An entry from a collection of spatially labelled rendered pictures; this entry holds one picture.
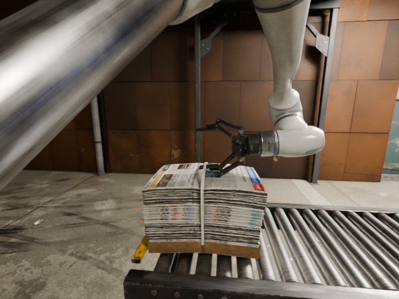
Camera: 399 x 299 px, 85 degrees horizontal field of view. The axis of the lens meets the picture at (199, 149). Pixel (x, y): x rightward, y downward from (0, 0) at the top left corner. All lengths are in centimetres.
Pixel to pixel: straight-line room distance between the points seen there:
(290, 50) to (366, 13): 381
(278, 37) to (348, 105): 367
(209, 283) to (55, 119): 59
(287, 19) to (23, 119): 41
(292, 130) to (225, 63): 299
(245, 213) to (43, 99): 60
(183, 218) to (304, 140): 46
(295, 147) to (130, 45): 60
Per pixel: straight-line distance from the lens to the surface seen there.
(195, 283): 71
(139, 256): 79
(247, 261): 79
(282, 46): 51
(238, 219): 72
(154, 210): 74
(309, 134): 78
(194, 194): 69
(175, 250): 79
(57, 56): 25
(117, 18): 29
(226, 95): 365
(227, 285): 71
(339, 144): 415
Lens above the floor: 130
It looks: 13 degrees down
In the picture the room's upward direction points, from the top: straight up
